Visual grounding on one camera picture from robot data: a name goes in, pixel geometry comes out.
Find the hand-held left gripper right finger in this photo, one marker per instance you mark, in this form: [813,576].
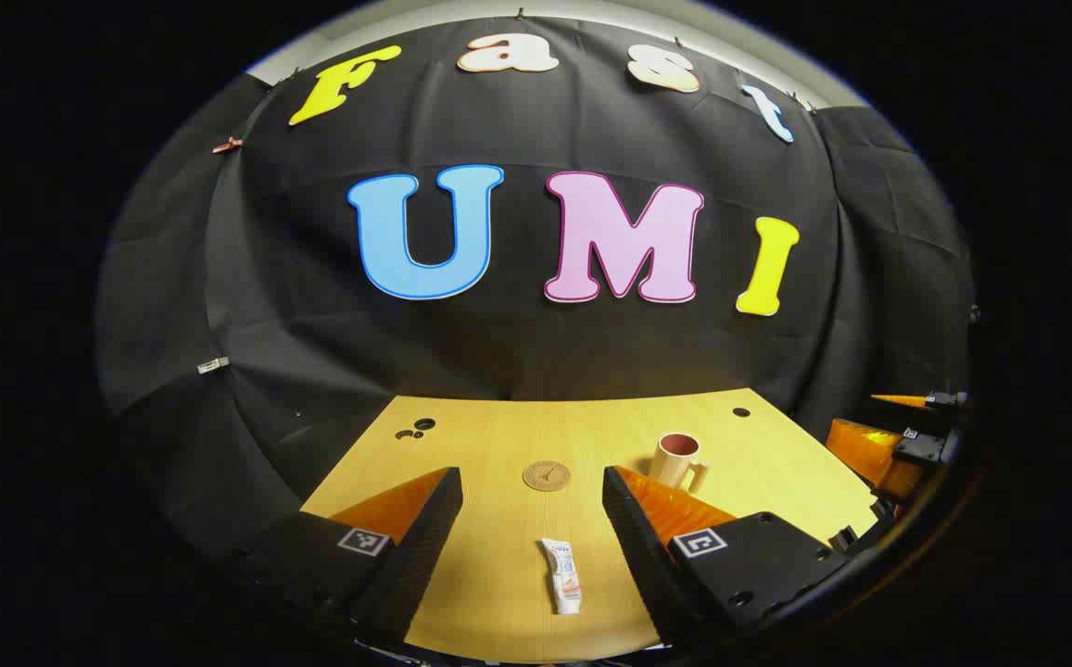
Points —
[637,547]

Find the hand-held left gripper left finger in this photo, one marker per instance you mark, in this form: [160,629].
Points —
[424,547]

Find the white toothpaste tube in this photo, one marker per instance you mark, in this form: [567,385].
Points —
[563,579]

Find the red clip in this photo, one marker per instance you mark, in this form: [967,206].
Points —
[228,144]

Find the metal binder clip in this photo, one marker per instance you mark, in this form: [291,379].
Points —
[213,365]

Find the black backdrop cloth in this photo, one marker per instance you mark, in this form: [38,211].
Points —
[517,352]

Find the beige cup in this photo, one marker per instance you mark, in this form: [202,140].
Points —
[673,463]

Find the yellow wooden desktop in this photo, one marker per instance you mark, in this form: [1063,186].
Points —
[508,435]

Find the round brown coaster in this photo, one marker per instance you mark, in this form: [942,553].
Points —
[547,476]

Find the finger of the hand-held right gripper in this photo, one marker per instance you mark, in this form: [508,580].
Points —
[906,400]
[869,454]

